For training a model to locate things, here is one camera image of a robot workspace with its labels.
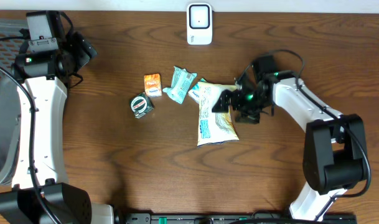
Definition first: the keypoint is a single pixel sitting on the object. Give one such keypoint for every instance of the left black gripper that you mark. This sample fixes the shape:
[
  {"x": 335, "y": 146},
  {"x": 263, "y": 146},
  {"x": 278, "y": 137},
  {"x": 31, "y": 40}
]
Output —
[{"x": 83, "y": 55}]

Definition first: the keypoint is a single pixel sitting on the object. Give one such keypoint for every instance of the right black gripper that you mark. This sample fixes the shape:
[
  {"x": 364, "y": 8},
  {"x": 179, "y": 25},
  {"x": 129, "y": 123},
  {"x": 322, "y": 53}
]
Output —
[{"x": 224, "y": 98}]

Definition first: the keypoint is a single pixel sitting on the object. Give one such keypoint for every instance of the yellow snack chip bag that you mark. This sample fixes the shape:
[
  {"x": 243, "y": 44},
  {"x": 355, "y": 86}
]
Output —
[{"x": 214, "y": 128}]

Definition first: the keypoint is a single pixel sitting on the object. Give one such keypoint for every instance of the teal tissue pack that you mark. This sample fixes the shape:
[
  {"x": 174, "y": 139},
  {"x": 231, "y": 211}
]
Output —
[{"x": 194, "y": 91}]

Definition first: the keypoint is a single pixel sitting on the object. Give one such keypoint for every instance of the light green wipes packet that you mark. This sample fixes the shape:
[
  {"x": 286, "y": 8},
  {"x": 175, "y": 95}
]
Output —
[{"x": 181, "y": 82}]

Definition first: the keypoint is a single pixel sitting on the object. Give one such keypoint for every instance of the orange tissue pack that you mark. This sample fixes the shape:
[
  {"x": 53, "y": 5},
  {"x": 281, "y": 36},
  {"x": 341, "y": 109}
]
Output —
[{"x": 152, "y": 85}]

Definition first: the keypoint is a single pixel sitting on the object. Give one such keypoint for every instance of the dark green round-label packet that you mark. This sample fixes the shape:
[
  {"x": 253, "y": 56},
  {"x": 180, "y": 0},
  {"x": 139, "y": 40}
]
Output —
[{"x": 141, "y": 105}]

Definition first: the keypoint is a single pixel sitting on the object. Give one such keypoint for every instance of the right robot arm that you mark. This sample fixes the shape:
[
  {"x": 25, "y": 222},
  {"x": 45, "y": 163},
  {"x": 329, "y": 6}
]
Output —
[{"x": 335, "y": 153}]

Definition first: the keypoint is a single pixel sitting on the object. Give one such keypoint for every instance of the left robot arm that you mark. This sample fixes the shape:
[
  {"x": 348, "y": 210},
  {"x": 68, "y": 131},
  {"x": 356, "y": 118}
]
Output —
[{"x": 40, "y": 190}]

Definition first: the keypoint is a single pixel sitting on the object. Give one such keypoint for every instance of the grey plastic mesh basket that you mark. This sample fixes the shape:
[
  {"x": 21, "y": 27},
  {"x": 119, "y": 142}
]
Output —
[{"x": 10, "y": 109}]

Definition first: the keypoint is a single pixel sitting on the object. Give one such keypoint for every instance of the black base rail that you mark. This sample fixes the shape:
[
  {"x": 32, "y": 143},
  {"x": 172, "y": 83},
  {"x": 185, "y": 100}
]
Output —
[{"x": 146, "y": 218}]

